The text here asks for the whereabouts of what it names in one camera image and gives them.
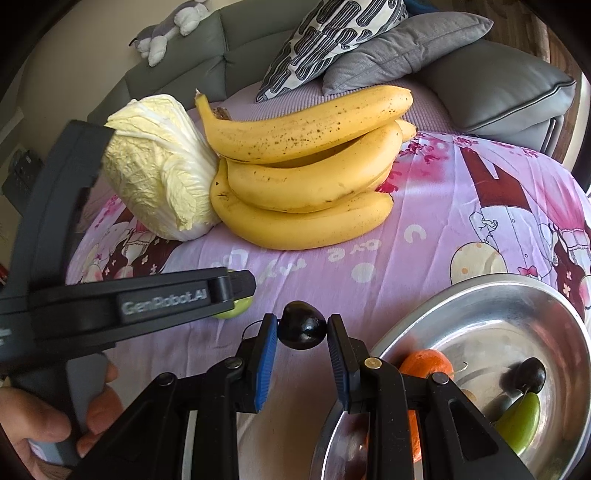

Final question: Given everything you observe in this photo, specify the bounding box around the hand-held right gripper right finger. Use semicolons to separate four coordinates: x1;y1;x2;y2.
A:
327;315;536;480

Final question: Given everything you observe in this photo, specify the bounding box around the dark red cherry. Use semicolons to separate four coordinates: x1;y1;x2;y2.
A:
240;301;328;350
502;357;547;395

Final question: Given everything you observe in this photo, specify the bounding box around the napa cabbage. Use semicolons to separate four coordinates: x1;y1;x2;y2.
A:
102;95;222;241

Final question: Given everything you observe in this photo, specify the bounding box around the grey leather sofa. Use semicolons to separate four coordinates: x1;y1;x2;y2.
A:
85;4;578;158

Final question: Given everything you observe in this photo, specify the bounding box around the grey fabric pillow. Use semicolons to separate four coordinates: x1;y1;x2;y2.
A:
322;11;495;97

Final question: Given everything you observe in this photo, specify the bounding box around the black white patterned pillow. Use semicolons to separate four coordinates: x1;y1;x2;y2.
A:
255;0;409;103

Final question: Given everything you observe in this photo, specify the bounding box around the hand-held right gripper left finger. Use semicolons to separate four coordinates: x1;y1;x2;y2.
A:
69;314;279;480

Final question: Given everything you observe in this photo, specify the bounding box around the grey white plush toy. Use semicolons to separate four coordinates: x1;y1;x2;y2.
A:
129;0;211;68

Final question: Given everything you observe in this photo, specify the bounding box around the green jujube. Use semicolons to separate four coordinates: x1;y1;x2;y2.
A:
216;295;254;320
494;392;542;455

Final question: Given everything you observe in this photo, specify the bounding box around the yellow banana bunch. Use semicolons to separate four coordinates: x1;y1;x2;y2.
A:
194;85;419;251

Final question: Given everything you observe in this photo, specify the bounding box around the large steel bowl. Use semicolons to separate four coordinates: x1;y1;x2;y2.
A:
310;273;591;480

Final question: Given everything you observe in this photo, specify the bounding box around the grey leather armrest cushion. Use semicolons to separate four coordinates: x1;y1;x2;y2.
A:
418;39;578;155

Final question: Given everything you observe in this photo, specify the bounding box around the person's left hand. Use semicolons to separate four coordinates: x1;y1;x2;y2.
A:
0;361;123;480

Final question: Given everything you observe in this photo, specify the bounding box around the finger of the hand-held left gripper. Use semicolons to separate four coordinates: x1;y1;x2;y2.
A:
228;270;257;308

